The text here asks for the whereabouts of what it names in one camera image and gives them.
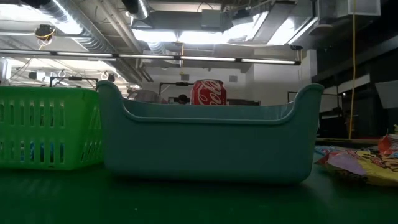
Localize yellow cable reel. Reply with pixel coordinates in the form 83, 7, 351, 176
34, 24, 57, 41

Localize silver ribbed duct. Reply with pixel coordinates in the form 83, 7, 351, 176
40, 0, 114, 54

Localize green plastic basket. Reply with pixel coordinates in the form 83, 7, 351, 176
0, 85, 104, 171

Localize long ceiling strip light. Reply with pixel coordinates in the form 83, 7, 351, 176
0, 49, 302, 66

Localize grey slanted panel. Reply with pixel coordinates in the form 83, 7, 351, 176
374, 80, 398, 110

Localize silver ventilation duct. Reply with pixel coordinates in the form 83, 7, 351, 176
123, 0, 150, 20

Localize blue lollipop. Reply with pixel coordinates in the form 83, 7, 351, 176
45, 141, 65, 163
18, 141, 44, 162

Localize grey ceiling duct box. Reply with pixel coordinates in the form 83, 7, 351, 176
201, 9, 222, 29

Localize teal plastic bin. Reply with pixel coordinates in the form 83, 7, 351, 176
96, 79, 325, 184

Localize blue candy packet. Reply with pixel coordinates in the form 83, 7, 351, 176
313, 145, 340, 156

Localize white air conditioning unit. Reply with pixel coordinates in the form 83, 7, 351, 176
317, 0, 382, 19

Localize bright ceiling light panel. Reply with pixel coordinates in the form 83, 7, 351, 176
132, 29, 226, 45

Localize red-orange candy wrapper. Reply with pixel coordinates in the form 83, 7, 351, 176
377, 133, 398, 156

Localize red Coca-Cola can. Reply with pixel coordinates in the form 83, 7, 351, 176
190, 78, 228, 106

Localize large yellow candy packet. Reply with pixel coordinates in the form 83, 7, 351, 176
323, 149, 398, 187

